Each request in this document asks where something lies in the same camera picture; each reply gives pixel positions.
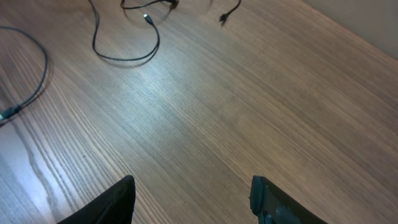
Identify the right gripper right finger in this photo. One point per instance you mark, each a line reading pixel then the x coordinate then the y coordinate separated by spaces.
pixel 273 206

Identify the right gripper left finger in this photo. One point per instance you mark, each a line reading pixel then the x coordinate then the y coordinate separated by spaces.
pixel 115 205

